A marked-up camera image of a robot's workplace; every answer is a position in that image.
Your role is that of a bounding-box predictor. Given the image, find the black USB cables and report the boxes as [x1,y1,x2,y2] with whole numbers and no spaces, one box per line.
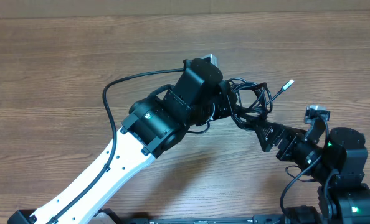
[227,77,295,131]

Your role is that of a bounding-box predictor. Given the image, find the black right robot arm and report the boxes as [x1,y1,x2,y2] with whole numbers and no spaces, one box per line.
[254,119,370,223]

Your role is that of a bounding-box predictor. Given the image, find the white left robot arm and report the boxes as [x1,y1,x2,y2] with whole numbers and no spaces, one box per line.
[8,54,228,223]

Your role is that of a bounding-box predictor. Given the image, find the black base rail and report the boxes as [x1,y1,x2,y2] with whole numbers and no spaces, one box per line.
[88,209,285,224]

